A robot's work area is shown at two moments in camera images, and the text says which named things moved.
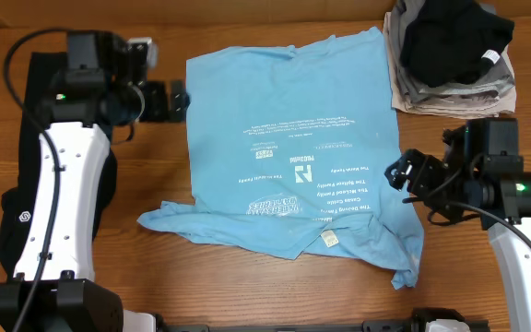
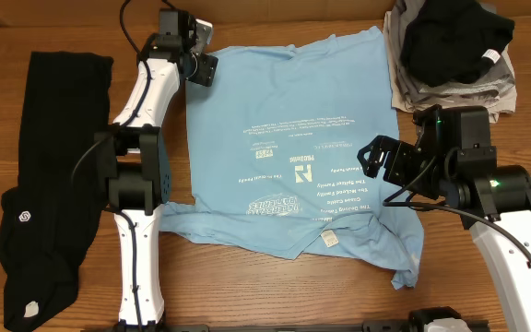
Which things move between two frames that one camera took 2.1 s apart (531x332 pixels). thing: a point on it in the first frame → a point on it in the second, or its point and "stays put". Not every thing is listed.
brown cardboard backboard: x=354 y=14 stays put
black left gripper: x=157 y=112 → x=205 y=67
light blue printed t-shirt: x=288 y=152 stays put
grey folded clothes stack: x=491 y=94 stays put
